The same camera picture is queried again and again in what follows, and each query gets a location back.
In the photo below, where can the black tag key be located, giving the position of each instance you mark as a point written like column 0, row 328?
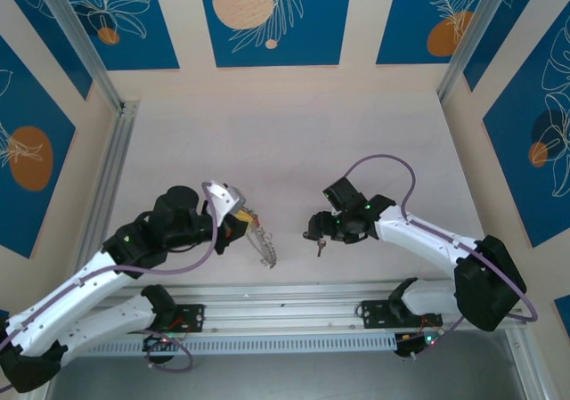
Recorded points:
column 320, row 248

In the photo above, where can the metal key plate with rings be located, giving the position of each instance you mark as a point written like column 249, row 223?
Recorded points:
column 263, row 244

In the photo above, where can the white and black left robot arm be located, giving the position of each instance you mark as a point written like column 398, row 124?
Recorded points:
column 67, row 297

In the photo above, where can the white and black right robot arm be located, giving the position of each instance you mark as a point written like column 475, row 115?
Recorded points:
column 423, row 235

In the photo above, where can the black controller board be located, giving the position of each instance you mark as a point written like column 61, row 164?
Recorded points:
column 158, row 342
column 412, row 344

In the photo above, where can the blue panel with beige circle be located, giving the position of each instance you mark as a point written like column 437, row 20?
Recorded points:
column 276, row 39

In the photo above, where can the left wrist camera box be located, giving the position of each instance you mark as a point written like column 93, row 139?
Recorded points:
column 222, row 195

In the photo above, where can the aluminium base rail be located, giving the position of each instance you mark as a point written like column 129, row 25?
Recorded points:
column 285, row 311

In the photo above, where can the aluminium side rail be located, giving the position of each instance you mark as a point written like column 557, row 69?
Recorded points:
column 120, row 150

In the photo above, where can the blue floral wall panel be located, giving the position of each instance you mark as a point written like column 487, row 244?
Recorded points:
column 26, row 106
column 409, row 17
column 147, row 26
column 51, row 30
column 563, row 311
column 512, row 150
column 507, row 17

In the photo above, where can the aluminium frame post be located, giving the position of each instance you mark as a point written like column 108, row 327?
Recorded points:
column 80, row 39
column 472, row 35
column 531, row 382

